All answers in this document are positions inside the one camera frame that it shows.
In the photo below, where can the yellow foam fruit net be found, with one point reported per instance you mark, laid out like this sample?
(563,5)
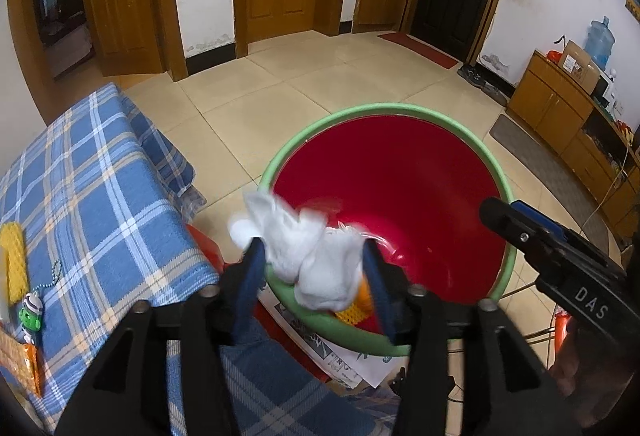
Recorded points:
(352,316)
(12,261)

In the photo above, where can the wooden sideboard cabinet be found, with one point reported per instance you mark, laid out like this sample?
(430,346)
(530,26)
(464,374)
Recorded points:
(560,111)

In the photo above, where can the red bin with green rim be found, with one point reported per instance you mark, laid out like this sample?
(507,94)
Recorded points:
(400,166)

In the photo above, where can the person's right hand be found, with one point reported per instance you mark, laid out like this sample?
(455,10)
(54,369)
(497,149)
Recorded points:
(585,368)

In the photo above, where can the printed paper sheet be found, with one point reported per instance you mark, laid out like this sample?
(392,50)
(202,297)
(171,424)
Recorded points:
(340,361)

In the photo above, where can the bed with pink cover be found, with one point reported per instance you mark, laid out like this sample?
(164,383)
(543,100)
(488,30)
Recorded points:
(65,41)

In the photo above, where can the brown cardboard box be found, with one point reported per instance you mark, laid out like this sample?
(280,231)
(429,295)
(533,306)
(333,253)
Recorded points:
(577,64)

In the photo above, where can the orange plastic stool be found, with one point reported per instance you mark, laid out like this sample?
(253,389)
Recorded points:
(205,248)

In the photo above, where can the dark shoes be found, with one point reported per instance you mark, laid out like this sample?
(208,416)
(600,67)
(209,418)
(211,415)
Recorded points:
(482,84)

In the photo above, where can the red door mat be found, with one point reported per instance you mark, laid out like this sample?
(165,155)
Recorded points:
(420,49)

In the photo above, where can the orange patterned snack packet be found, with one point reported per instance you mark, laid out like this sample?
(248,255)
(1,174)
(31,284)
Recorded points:
(20,361)

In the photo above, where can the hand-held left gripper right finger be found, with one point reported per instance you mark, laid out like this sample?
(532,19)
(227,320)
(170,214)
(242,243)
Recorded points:
(376,276)

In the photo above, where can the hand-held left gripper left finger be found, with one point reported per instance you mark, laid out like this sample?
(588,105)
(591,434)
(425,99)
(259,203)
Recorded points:
(252,266)

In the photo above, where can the white sock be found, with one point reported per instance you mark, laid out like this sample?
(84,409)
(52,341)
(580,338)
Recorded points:
(330,276)
(280,236)

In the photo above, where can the grey floor mat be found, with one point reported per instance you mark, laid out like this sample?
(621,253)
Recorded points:
(545,161)

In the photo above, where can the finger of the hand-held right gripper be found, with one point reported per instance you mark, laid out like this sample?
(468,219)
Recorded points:
(510,226)
(542,218)

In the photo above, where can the blue water jug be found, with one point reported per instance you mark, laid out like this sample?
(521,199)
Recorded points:
(600,41)

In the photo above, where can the blue plaid tablecloth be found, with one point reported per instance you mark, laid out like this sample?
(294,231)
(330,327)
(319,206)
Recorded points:
(100,196)

